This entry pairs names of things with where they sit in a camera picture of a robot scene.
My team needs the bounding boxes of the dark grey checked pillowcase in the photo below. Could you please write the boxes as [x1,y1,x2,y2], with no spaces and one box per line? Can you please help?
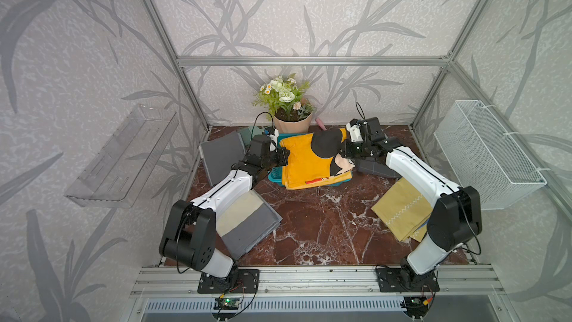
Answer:
[355,158,401,179]

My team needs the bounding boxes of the teal plastic basket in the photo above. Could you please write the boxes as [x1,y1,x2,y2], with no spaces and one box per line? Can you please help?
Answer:
[268,134,352,188]

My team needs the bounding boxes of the yellow cartoon mouse pillowcase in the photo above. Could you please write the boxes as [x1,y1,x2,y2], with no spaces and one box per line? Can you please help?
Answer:
[279,128,355,190]

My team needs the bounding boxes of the grey and beige pillowcase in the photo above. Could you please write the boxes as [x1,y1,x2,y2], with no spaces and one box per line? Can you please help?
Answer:
[216,190,282,260]

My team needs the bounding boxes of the pale yellow zigzag pillowcase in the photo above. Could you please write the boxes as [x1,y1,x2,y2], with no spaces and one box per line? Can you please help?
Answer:
[371,178,432,242]

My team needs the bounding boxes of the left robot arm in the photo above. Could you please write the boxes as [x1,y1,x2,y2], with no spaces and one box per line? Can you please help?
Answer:
[159,128,290,278]

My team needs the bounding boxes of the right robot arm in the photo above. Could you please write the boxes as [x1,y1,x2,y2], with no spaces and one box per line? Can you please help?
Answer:
[341,118,483,277]

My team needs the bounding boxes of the plain grey folded pillowcase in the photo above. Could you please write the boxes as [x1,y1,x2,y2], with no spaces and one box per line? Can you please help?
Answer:
[199,131,245,186]

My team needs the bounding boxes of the green dustpan left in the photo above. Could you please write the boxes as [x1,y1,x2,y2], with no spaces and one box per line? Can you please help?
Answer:
[238,126,264,147]

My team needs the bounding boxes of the potted artificial flower plant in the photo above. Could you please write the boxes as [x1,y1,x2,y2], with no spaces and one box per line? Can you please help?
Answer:
[253,74,314,134]

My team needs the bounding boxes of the left controller board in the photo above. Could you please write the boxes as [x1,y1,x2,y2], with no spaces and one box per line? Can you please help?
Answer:
[213,297,243,312]

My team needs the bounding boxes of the controller board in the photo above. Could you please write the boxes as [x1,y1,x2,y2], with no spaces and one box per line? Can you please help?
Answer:
[402,296,433,314]
[213,297,243,312]

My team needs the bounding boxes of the right controller board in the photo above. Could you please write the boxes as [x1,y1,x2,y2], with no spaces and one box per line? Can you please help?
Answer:
[402,296,433,314]

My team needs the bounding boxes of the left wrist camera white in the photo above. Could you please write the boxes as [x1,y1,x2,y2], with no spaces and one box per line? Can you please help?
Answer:
[267,127,279,144]

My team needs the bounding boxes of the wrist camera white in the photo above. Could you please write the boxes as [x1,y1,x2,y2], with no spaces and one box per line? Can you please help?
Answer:
[267,127,279,144]
[346,122,363,143]

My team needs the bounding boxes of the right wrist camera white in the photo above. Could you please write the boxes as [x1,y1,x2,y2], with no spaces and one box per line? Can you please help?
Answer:
[346,122,363,143]

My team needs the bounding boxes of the pink handle object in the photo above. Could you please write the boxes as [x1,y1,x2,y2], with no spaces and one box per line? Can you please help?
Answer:
[315,118,327,131]

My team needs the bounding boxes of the white wire wall basket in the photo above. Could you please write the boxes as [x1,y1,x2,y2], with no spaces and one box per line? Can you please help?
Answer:
[434,100,547,210]

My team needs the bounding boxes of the aluminium cage frame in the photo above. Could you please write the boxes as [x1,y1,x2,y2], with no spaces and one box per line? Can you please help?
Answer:
[142,0,571,219]

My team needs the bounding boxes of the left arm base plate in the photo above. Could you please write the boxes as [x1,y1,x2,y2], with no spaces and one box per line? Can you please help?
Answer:
[198,268,260,295]

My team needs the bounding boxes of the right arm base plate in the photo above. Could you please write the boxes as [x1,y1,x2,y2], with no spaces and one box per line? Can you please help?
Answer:
[375,265,440,293]

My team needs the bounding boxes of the clear acrylic wall shelf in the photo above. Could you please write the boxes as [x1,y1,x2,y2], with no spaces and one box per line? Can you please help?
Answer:
[64,104,180,209]

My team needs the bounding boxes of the aluminium front rail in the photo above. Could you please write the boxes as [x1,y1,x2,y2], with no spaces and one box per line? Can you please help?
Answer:
[130,265,506,298]

